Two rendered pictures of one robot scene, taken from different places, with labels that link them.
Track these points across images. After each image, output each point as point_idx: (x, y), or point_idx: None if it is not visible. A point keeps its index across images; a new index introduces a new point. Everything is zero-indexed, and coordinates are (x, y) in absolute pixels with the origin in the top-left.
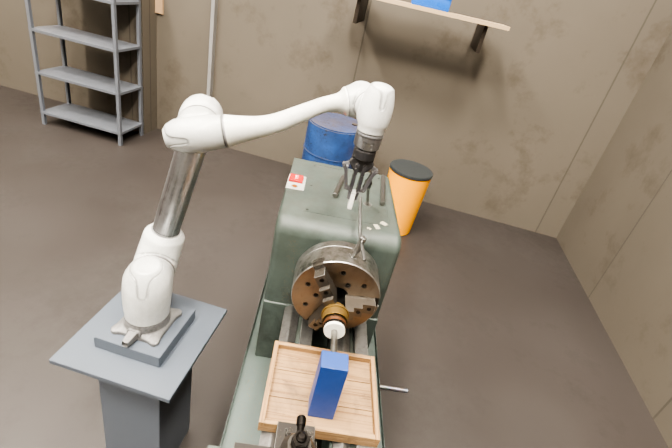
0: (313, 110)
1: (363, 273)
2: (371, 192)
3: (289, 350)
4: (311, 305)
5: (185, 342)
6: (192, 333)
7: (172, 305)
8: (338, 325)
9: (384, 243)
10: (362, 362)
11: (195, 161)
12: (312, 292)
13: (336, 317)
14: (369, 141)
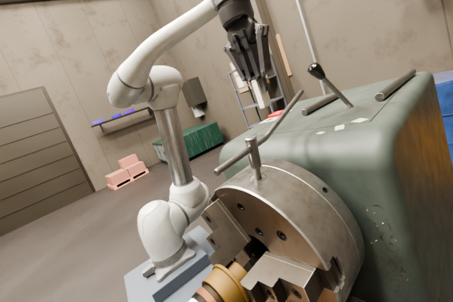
0: (189, 14)
1: (264, 206)
2: (374, 94)
3: None
4: (241, 264)
5: (189, 286)
6: (199, 278)
7: (195, 247)
8: None
9: (346, 150)
10: None
11: (162, 117)
12: None
13: (201, 292)
14: None
